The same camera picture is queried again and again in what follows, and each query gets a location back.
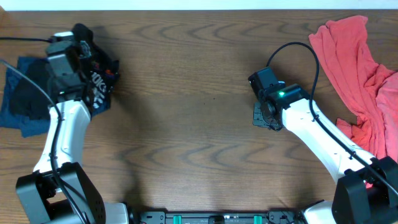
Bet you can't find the folded black garment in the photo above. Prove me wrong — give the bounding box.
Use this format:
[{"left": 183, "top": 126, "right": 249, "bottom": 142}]
[{"left": 10, "top": 60, "right": 50, "bottom": 119}]

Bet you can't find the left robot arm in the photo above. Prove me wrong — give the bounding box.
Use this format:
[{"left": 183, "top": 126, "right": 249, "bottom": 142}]
[{"left": 16, "top": 35, "right": 130, "bottom": 223}]

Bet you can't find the red t-shirt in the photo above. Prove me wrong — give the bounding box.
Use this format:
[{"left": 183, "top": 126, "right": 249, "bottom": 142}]
[{"left": 308, "top": 16, "right": 397, "bottom": 160}]

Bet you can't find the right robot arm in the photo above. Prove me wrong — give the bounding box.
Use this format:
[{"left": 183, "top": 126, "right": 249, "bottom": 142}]
[{"left": 248, "top": 67, "right": 397, "bottom": 223}]

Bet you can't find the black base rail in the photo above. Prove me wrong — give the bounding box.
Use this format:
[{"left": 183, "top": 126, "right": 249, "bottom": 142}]
[{"left": 130, "top": 210, "right": 306, "bottom": 224}]

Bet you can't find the folded blue garment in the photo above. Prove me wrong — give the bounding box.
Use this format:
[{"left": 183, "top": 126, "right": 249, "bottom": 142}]
[{"left": 0, "top": 55, "right": 111, "bottom": 138}]

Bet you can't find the black patterned jersey shirt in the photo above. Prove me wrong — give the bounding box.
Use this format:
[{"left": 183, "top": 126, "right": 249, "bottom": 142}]
[{"left": 72, "top": 23, "right": 120, "bottom": 116}]

